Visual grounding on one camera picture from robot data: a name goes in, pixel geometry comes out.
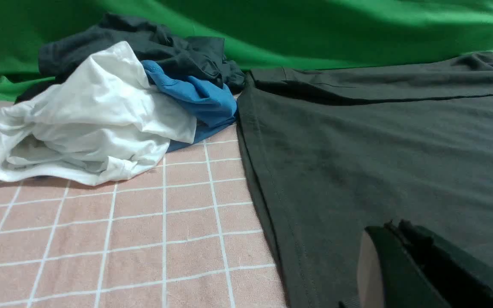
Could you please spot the black crumpled garment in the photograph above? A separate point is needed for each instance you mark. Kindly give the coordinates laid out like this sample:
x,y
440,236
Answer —
x,y
200,56

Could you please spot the white crumpled garment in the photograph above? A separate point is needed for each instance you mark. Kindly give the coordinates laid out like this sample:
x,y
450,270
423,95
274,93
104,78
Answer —
x,y
104,123

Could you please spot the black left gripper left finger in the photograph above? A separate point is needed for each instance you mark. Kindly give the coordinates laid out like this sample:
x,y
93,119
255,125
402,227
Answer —
x,y
388,277

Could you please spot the blue crumpled garment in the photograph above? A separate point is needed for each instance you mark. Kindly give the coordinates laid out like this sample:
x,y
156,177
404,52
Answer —
x,y
212,106

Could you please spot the green backdrop cloth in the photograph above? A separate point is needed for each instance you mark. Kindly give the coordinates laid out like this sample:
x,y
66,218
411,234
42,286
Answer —
x,y
302,34

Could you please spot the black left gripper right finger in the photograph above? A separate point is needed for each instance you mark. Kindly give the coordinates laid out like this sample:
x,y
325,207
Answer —
x,y
452,275

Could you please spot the pink checkered table cloth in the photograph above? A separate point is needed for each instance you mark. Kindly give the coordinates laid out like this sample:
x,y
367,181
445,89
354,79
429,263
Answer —
x,y
182,235

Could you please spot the dark gray long-sleeve top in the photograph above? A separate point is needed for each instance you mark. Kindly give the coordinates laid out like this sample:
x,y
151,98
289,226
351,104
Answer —
x,y
328,153

